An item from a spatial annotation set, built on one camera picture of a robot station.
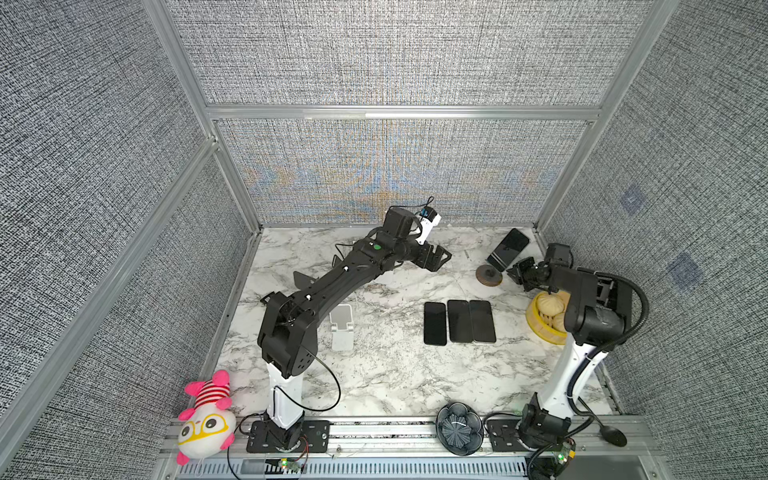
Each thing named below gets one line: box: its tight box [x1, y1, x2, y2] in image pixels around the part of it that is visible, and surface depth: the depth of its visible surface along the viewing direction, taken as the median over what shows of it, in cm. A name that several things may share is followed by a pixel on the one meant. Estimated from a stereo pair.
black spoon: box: [578, 396, 627, 447], surface depth 75 cm
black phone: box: [424, 302, 447, 346], surface depth 97 cm
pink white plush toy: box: [176, 370, 236, 466], surface depth 71 cm
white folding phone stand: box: [329, 304, 354, 352], surface depth 90 cm
